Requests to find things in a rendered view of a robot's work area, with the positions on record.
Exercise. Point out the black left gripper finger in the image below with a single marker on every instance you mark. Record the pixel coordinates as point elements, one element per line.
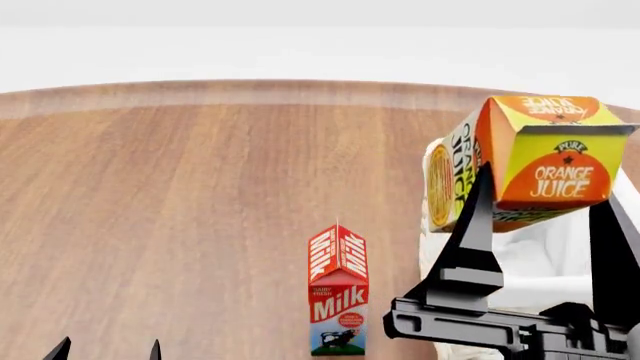
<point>156,350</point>
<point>56,350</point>

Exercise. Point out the orange juice carton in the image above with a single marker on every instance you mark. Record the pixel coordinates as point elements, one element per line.
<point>560,165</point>

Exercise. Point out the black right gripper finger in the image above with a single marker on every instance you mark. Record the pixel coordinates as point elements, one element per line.
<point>462,258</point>
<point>615,255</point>

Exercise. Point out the red milk carton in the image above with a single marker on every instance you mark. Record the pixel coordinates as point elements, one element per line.
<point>338,296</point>

